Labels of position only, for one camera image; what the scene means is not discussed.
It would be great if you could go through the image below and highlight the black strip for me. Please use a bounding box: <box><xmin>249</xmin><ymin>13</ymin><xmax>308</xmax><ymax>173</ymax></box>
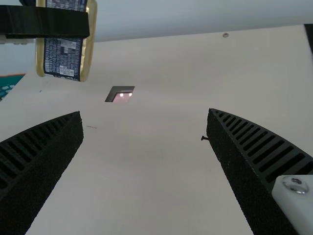
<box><xmin>303</xmin><ymin>23</ymin><xmax>313</xmax><ymax>54</ymax></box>

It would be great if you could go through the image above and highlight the small square scanner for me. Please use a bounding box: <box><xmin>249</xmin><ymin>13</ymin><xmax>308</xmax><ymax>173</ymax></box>
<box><xmin>104</xmin><ymin>85</ymin><xmax>136</xmax><ymax>104</ymax></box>

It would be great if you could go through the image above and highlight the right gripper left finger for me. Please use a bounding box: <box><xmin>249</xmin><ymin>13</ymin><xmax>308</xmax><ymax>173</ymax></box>
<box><xmin>0</xmin><ymin>111</ymin><xmax>84</xmax><ymax>235</ymax></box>

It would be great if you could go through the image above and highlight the rectangular gold tin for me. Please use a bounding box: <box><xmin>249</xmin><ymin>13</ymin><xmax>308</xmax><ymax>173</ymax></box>
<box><xmin>35</xmin><ymin>0</ymin><xmax>98</xmax><ymax>83</ymax></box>

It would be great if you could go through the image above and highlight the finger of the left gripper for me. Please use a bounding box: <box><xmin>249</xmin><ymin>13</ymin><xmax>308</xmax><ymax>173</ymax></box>
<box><xmin>0</xmin><ymin>5</ymin><xmax>89</xmax><ymax>46</ymax></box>

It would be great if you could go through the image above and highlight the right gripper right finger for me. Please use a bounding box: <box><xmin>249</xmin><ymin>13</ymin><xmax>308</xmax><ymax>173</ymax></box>
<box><xmin>206</xmin><ymin>108</ymin><xmax>313</xmax><ymax>235</ymax></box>

